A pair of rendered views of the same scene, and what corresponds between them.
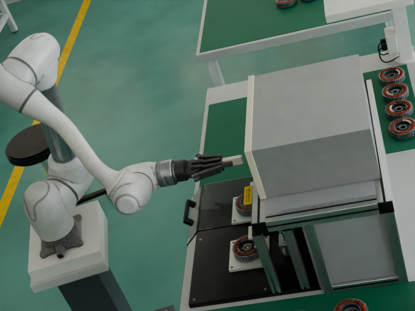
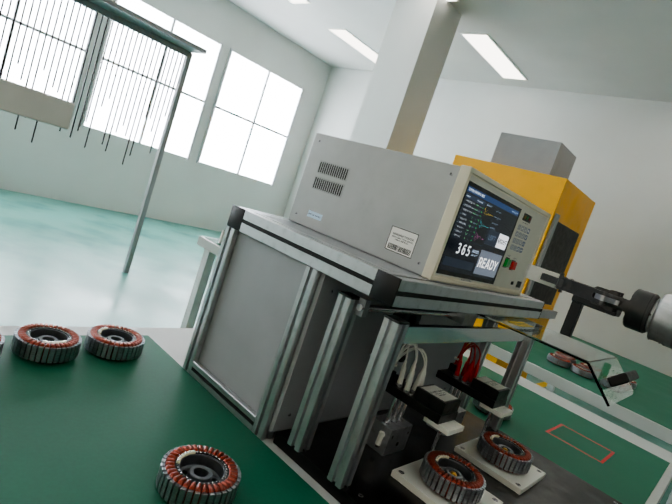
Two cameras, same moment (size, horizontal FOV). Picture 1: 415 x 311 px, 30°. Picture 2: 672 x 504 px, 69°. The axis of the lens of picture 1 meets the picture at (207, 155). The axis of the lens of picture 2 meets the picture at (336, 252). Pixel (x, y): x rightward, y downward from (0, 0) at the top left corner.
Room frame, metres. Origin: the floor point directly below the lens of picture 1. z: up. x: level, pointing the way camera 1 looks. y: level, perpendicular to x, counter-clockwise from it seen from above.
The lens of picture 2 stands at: (3.20, -0.05, 1.20)
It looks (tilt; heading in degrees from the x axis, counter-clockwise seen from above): 6 degrees down; 204
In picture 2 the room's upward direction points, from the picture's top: 19 degrees clockwise
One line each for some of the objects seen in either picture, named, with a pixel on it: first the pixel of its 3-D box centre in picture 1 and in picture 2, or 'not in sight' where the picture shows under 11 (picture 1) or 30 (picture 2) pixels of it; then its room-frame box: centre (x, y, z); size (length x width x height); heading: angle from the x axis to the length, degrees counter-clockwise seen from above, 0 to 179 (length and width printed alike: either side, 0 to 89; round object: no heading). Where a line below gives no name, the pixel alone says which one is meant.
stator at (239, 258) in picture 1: (247, 248); (504, 451); (2.08, -0.02, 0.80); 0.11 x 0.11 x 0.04
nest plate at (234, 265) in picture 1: (249, 253); (500, 462); (2.08, -0.02, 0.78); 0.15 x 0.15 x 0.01; 74
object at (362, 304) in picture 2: not in sight; (446, 313); (2.14, -0.22, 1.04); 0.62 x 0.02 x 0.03; 164
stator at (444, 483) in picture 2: not in sight; (452, 476); (2.31, -0.09, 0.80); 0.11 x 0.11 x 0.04
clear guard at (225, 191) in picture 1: (232, 207); (546, 349); (2.04, -0.02, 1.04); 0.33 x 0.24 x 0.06; 74
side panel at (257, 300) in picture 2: not in sight; (248, 324); (2.39, -0.53, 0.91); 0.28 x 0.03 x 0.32; 74
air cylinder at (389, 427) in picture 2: not in sight; (388, 432); (2.27, -0.23, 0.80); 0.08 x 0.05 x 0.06; 164
